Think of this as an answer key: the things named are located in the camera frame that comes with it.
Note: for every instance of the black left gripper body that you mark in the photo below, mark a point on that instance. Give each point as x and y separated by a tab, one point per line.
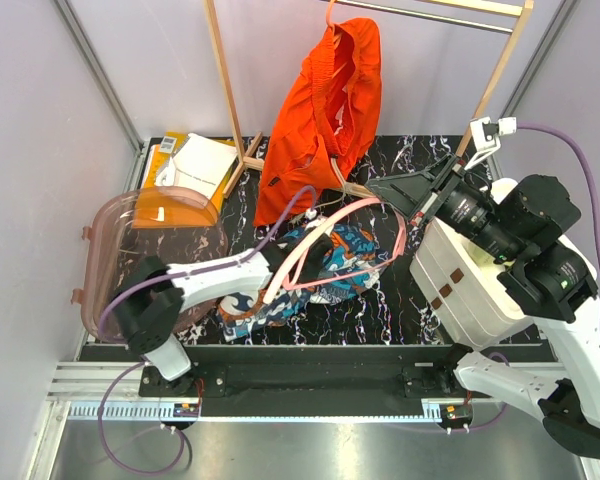
310	272

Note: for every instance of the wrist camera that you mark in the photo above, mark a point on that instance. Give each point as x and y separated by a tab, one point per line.
486	135
310	214

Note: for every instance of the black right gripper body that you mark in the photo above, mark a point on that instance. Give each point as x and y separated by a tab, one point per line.
452	169

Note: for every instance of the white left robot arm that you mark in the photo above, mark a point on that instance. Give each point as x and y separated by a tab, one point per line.
147	307

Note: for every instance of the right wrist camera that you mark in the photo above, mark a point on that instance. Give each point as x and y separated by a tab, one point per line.
486	135

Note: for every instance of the blue patterned shorts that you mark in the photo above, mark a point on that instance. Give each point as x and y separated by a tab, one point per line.
354	266

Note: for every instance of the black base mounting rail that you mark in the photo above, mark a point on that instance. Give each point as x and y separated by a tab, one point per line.
318	382

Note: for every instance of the white drawer organizer box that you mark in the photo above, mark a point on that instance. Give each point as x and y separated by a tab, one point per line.
459	280

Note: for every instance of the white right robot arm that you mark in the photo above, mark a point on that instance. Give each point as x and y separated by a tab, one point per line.
494	260

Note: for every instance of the orange shorts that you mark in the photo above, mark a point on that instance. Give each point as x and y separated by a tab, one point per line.
328	120

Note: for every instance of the orange clothes hanger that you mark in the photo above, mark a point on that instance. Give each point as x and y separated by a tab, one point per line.
334	17

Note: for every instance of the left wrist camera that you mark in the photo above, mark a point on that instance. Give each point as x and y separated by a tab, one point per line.
310	214

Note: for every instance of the clear pink plastic bin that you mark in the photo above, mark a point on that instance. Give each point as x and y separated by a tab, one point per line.
176	224

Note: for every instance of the wooden clothes rack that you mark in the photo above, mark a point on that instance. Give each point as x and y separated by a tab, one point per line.
441	60

